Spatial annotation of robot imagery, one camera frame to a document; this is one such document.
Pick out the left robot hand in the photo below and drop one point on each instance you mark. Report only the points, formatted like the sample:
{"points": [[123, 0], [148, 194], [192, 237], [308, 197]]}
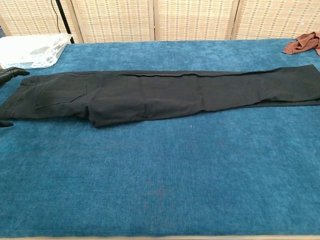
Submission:
{"points": [[12, 72]]}

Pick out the clear plastic bag with papers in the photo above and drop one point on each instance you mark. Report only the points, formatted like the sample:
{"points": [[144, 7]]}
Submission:
{"points": [[30, 50]]}

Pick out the bamboo folding screen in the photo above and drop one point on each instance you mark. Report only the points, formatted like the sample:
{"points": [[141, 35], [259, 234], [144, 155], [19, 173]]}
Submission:
{"points": [[195, 20]]}

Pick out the blue table cloth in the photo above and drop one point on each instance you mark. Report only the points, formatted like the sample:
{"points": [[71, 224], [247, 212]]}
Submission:
{"points": [[160, 162]]}

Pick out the rust brown cloth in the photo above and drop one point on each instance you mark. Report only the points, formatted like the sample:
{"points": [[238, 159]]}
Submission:
{"points": [[302, 45]]}

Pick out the black trousers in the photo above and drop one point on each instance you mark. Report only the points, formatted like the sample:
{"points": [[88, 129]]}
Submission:
{"points": [[150, 95]]}

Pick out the black tripod stand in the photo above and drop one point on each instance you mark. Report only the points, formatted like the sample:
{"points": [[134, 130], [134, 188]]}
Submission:
{"points": [[64, 20]]}

